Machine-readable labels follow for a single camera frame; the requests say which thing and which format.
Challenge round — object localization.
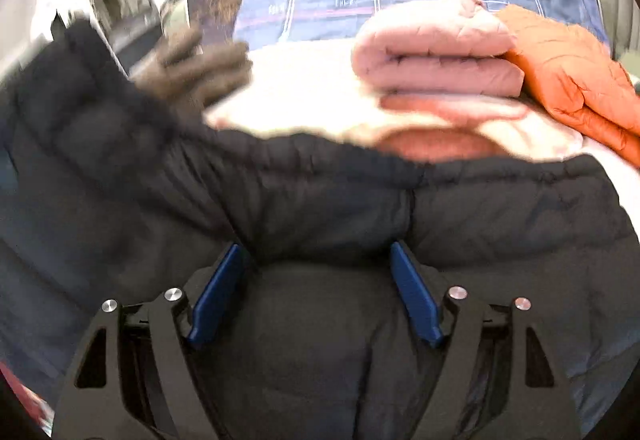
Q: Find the red cloth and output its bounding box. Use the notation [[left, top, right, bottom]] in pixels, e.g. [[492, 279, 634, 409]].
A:
[[0, 360, 53, 426]]

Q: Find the pink puffer jacket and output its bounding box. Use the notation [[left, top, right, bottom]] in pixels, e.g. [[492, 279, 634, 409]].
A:
[[350, 0, 531, 121]]

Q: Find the dark deer print bedspread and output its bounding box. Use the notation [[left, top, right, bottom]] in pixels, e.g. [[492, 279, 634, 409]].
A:
[[185, 0, 251, 46]]

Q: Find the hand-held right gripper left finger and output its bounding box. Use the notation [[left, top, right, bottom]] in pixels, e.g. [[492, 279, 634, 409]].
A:
[[52, 241, 247, 440]]

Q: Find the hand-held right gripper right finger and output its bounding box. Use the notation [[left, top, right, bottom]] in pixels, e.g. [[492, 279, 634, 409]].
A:
[[389, 239, 584, 440]]

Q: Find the brown fleece garment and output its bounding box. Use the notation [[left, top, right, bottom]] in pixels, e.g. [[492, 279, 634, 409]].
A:
[[132, 28, 253, 113]]

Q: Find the orange puffer jacket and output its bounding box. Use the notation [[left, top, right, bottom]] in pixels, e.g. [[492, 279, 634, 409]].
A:
[[492, 3, 640, 168]]

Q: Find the black puffer jacket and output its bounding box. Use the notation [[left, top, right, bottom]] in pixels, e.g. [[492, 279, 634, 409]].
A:
[[0, 18, 640, 440]]

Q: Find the green pillow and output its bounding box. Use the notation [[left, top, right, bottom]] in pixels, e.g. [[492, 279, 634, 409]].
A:
[[160, 0, 193, 41]]

